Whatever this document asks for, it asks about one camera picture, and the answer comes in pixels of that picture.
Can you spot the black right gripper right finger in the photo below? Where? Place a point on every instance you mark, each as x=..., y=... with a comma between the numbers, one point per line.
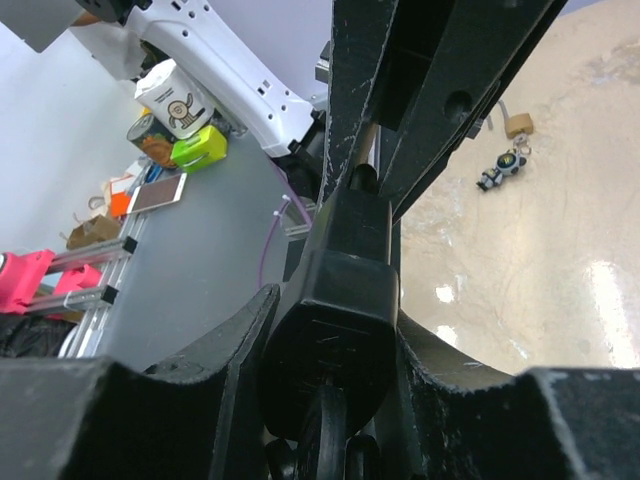
x=467, y=420

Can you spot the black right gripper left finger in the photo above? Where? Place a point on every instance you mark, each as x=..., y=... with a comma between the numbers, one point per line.
x=194, y=415

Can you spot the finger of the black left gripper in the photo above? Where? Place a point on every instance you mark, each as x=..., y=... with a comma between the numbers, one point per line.
x=359, y=37
x=450, y=63

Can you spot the small brass padlock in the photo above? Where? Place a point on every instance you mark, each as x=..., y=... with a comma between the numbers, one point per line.
x=515, y=125

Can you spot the black padlock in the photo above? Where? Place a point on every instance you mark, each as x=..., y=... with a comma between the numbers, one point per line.
x=330, y=357

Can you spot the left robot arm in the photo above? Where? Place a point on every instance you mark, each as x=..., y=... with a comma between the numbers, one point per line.
x=193, y=35

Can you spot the white paper cup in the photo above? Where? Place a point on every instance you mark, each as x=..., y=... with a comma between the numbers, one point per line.
x=174, y=99

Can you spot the green carton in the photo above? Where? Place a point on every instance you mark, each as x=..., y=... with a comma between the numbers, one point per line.
x=204, y=148

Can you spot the smartphone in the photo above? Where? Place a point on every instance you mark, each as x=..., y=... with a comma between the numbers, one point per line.
x=157, y=194

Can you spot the pink plastic part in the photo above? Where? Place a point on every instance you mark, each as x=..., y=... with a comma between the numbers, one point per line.
x=22, y=275

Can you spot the food can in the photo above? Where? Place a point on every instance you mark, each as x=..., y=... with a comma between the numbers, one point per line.
x=152, y=138

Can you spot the aluminium rail frame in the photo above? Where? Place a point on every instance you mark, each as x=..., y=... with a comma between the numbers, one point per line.
x=93, y=306

